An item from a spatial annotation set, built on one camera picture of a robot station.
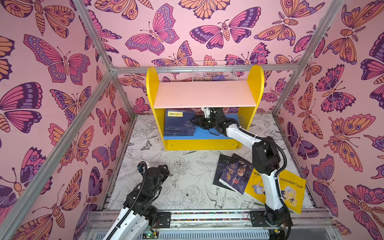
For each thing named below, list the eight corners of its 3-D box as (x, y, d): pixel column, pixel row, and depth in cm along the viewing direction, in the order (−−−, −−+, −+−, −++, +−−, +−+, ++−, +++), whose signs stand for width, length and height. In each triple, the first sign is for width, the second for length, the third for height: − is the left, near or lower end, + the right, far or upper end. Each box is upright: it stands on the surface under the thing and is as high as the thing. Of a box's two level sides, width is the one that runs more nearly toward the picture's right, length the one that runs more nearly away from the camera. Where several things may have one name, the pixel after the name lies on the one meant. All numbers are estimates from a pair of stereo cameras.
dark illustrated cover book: (217, 181, 88) (218, 178, 84) (231, 155, 98) (232, 152, 95) (241, 195, 82) (243, 193, 79) (253, 167, 92) (255, 164, 89)
